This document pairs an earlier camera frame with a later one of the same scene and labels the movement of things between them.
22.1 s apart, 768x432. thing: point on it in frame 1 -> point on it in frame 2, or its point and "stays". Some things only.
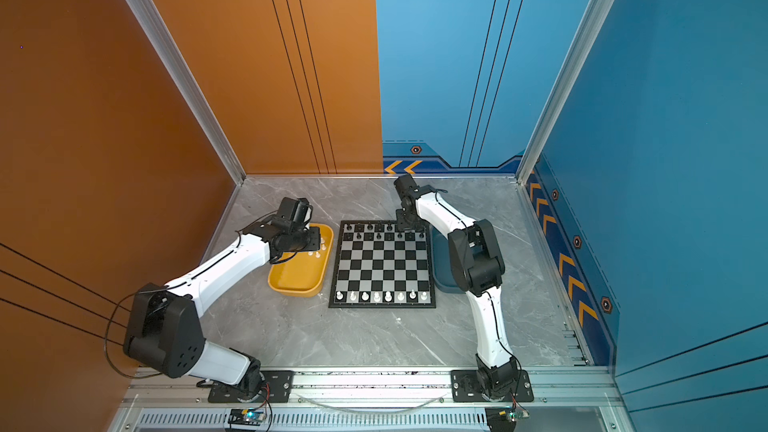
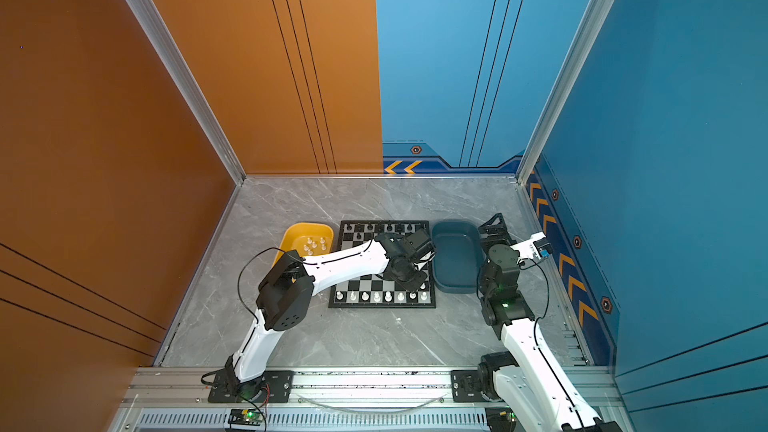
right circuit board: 503,419 stays
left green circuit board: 247,416 stays
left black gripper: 315,243 -> 416,286
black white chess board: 379,266 stays
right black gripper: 401,225 -> 502,231
